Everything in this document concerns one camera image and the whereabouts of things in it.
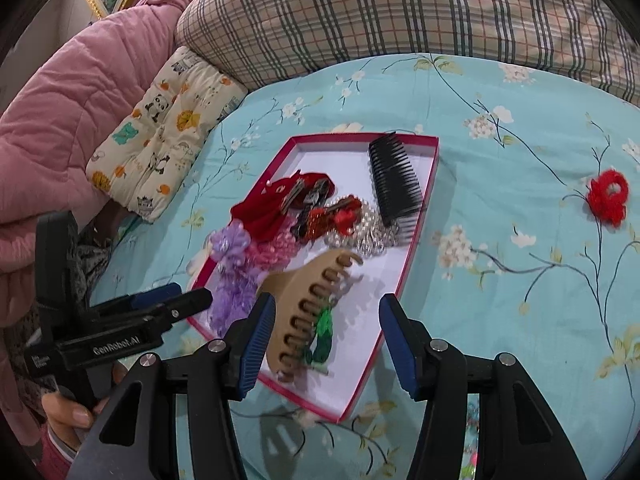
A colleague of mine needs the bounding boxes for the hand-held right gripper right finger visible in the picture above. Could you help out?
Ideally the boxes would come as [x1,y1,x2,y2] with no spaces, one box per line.
[378,294,588,480]

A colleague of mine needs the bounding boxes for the pink quilted blanket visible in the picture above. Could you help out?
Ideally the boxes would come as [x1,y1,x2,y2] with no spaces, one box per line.
[0,0,207,332]

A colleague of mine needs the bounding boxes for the beige hair claw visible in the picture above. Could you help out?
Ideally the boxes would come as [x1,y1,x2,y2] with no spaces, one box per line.
[255,249,365,384]

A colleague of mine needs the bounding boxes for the black hair comb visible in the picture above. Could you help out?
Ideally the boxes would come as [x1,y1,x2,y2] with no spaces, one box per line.
[368,131,423,229]

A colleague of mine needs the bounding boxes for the pink lace scrunchie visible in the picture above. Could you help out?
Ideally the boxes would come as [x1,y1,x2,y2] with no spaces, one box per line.
[245,231,302,277]

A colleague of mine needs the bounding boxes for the person's left hand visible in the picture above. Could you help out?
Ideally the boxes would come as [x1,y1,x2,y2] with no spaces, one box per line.
[41,362,131,453]

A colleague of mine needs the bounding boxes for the green hair tie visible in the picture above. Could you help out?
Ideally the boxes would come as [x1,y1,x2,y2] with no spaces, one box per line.
[300,300,337,369]

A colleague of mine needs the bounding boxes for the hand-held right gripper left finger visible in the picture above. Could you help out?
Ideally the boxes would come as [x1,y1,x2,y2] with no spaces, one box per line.
[65,291,277,480]

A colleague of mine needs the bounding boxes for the red yarn scrunchie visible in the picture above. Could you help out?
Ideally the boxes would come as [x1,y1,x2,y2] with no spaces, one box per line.
[586,169,630,226]

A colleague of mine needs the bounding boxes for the floral turquoise bedsheet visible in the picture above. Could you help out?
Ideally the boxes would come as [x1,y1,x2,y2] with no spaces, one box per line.
[87,52,640,480]

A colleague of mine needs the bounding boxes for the plaid pillow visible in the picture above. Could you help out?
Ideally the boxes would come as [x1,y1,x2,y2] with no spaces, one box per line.
[175,0,640,107]

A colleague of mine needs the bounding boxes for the cartoon animal print pillow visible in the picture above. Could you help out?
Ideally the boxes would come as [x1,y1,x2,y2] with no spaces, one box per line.
[85,45,249,224]

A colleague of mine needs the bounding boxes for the red bow hair clip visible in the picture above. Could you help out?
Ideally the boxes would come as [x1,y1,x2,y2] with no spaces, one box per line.
[232,172,336,242]

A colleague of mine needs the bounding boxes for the purple lace scrunchie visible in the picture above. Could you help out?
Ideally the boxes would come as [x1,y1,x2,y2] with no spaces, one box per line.
[207,262,266,339]

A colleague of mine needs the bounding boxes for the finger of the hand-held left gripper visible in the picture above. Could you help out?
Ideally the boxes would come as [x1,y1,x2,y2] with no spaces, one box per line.
[149,287,214,334]
[97,282,184,317]

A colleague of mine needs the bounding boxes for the red rimmed white box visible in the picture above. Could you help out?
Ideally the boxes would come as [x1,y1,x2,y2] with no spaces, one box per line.
[187,132,441,424]

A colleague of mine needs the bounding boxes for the lilac chenille hair tie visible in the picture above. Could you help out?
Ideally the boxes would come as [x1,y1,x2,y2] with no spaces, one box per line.
[209,221,252,267]

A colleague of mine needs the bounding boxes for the red sequin hair clip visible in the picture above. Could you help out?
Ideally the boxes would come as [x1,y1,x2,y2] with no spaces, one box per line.
[292,196,364,242]

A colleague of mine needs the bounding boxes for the white pearl bracelet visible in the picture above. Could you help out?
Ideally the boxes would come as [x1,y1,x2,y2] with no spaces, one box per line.
[324,200,402,257]

